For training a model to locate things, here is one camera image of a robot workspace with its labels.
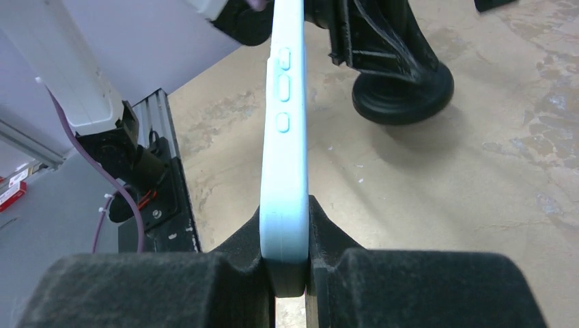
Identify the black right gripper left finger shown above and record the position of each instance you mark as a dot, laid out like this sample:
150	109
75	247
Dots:
226	287

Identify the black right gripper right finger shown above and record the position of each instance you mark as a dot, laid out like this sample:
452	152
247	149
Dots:
351	286

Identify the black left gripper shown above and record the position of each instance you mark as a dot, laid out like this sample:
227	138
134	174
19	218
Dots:
373	37

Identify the blue case phone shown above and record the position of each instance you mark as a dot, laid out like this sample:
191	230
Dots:
284	195

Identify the black round base phone stand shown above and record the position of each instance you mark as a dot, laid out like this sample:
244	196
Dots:
393	102

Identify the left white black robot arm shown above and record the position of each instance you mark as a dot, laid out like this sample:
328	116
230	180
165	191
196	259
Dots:
212	7

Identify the red white small box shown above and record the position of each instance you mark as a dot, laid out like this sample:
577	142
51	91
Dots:
15	189

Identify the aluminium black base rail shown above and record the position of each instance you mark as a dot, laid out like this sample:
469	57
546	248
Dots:
143	151

